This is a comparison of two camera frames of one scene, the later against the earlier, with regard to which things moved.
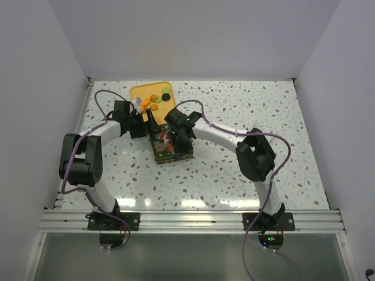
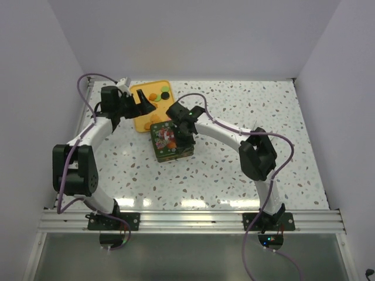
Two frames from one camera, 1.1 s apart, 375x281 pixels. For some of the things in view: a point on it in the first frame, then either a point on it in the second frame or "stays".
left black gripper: [145, 126] -> [144, 107]
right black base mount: [282, 221] stays
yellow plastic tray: [158, 98] stays
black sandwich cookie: [166, 96] stays
